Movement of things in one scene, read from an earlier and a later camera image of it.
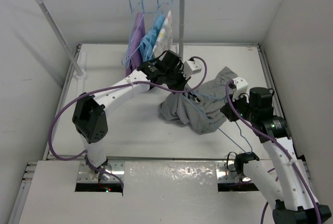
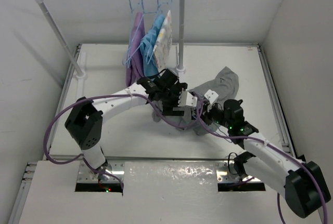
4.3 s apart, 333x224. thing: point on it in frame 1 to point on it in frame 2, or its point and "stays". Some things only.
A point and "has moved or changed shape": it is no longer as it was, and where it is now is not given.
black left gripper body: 175,78 to 170,99
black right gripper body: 246,112 to 214,114
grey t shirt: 200,108 has moved or changed shape
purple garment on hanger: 133,59 stays
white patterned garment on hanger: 164,40 stays
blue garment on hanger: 147,42 stays
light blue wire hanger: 196,107 has moved or changed shape
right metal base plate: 226,173 stays
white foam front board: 154,193 stays
